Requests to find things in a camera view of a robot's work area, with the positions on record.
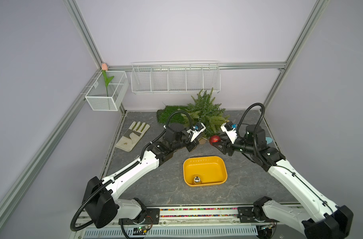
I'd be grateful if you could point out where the red ribbed ball ornament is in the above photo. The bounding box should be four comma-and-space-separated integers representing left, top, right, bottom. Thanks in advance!
209, 135, 222, 146

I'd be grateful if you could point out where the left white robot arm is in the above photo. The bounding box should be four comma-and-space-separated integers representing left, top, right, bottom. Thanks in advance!
70, 110, 206, 232

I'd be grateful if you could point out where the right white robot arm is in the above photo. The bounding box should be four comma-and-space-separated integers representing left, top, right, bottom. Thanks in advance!
209, 103, 354, 239

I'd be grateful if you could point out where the small green christmas tree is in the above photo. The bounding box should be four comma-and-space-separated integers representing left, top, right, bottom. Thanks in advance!
179, 89, 230, 140

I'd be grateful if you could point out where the yellow plastic tray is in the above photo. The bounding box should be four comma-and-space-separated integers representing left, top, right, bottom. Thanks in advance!
183, 156, 228, 187

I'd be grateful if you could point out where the green artificial grass mat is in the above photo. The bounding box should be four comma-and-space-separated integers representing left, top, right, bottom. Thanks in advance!
157, 105, 190, 124

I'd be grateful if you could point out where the teal garden trowel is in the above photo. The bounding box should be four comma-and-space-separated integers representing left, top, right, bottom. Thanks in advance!
266, 137, 273, 144

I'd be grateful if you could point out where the cream and green work glove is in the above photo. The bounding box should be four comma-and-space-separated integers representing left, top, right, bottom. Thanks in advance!
115, 121, 151, 152

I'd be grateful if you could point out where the small white mesh basket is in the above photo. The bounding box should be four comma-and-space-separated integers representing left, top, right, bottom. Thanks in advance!
85, 71, 129, 112

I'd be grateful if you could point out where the pink artificial tulip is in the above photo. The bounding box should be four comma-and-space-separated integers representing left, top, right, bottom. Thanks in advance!
101, 63, 114, 96

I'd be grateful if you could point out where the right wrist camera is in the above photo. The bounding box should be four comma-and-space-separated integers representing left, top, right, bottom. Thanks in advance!
221, 121, 238, 144

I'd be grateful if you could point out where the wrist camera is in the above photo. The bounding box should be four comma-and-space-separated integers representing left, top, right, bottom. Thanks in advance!
221, 121, 238, 144
187, 122, 206, 142

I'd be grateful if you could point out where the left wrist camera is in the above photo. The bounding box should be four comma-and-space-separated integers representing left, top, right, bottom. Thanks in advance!
187, 122, 206, 142

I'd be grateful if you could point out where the long white wire basket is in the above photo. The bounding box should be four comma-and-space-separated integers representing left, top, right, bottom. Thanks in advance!
131, 61, 221, 94

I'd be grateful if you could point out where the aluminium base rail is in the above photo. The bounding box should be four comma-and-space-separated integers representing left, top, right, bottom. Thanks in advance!
70, 201, 309, 239

